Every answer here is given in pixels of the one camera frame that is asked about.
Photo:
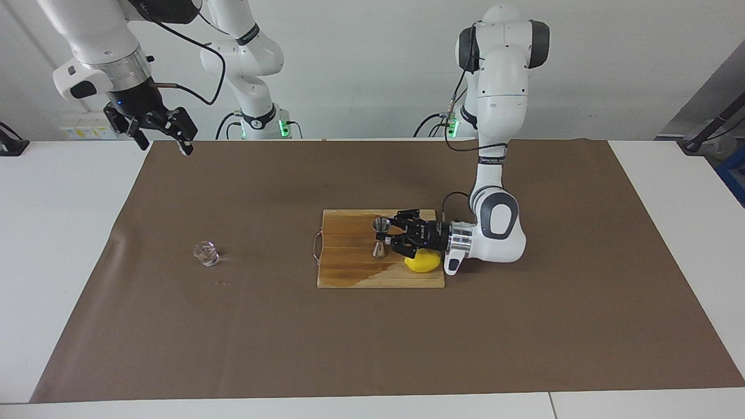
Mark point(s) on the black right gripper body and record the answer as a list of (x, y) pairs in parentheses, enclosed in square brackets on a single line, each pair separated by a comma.
[(135, 99)]

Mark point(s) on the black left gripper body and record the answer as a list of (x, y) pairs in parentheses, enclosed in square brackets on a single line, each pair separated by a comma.
[(433, 235)]

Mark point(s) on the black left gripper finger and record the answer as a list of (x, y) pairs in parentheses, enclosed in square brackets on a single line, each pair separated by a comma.
[(407, 218), (407, 245)]

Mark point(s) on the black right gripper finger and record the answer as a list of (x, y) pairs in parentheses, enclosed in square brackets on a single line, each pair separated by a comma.
[(180, 128), (128, 125)]

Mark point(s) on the steel double jigger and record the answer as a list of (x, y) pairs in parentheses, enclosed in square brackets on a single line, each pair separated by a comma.
[(381, 224)]

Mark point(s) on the small clear glass cup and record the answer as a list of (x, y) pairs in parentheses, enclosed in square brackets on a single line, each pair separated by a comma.
[(206, 254)]

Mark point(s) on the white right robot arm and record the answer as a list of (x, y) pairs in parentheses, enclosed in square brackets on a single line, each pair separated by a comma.
[(99, 29)]

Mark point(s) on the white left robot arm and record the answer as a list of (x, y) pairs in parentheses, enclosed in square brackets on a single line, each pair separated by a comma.
[(500, 87)]

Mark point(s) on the yellow lemon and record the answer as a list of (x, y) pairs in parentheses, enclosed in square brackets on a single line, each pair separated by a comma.
[(422, 265)]

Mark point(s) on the white power strip yellow labels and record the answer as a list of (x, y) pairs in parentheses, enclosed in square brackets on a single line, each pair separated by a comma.
[(81, 131)]

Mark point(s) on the wooden cutting board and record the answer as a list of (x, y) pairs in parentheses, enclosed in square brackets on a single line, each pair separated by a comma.
[(349, 262)]

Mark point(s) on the brown paper table mat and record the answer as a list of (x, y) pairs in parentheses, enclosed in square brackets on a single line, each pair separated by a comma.
[(372, 337)]

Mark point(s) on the black table clamp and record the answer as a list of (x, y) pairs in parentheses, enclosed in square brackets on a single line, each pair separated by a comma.
[(11, 146)]

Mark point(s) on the black stand pole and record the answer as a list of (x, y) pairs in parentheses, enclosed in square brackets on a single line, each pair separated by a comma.
[(713, 125)]

